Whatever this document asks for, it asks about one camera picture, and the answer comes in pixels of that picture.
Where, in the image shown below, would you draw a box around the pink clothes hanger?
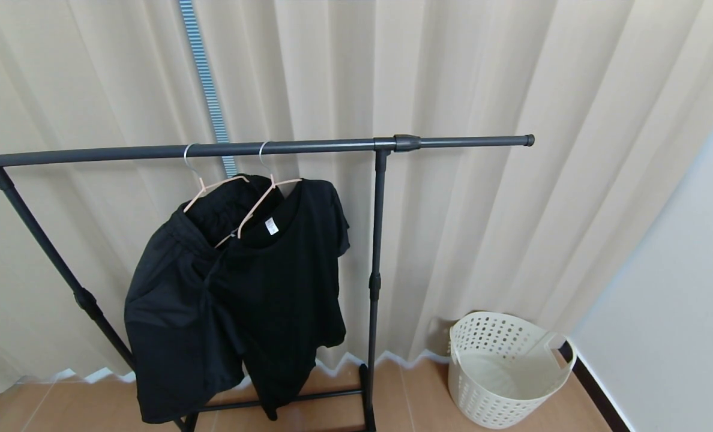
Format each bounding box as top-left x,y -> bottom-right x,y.
235,142 -> 304,240
182,144 -> 253,250

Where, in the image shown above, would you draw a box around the black garment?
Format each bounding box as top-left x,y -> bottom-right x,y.
211,178 -> 352,422

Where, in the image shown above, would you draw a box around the black shorts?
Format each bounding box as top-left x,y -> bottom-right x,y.
123,174 -> 286,425

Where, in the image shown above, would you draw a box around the black clothes rack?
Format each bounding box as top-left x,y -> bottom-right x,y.
0,134 -> 536,432

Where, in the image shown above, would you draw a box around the white laundry basket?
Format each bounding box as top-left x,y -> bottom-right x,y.
447,311 -> 578,430

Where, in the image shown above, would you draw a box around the beige curtain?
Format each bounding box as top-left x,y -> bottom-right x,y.
0,0 -> 713,394

